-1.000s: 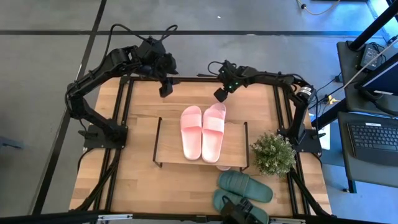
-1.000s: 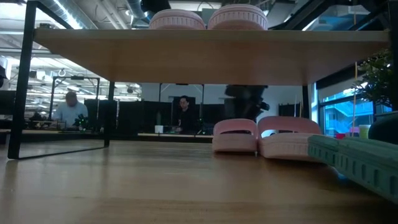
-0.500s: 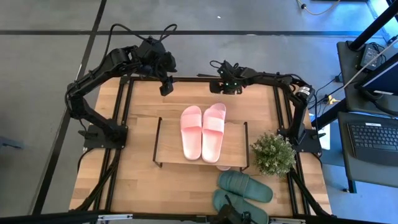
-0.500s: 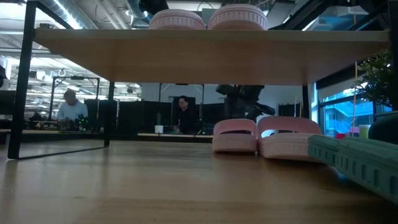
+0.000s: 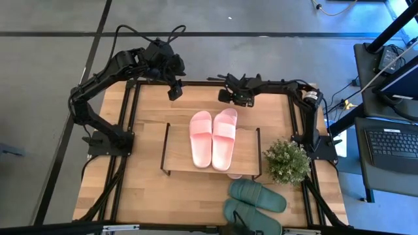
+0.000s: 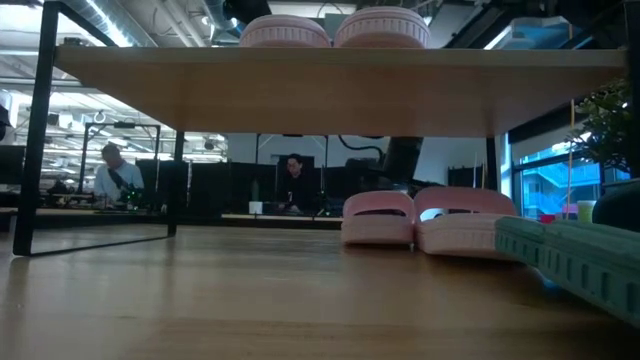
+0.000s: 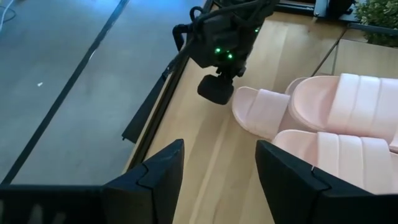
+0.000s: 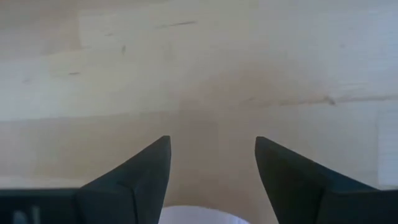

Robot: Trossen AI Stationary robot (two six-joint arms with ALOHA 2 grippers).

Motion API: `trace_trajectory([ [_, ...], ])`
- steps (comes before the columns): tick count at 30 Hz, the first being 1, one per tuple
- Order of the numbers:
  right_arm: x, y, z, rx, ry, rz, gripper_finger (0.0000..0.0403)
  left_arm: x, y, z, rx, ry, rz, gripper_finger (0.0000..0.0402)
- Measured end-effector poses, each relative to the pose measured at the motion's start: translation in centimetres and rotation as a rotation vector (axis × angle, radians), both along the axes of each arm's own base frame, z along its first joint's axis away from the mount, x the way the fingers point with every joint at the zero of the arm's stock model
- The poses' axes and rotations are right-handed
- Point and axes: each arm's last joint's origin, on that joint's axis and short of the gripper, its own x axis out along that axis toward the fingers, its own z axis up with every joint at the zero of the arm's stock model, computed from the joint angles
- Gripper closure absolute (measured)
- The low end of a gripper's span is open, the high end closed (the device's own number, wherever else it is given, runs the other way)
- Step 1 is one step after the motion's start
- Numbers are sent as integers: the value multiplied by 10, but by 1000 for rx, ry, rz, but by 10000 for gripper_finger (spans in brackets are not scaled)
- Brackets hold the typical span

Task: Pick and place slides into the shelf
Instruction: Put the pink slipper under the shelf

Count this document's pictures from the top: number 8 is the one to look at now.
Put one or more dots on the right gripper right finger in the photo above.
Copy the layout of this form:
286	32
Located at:
304	196

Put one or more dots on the pink slide sandal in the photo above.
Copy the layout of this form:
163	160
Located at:
202	216

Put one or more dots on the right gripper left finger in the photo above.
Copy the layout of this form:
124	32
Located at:
130	196

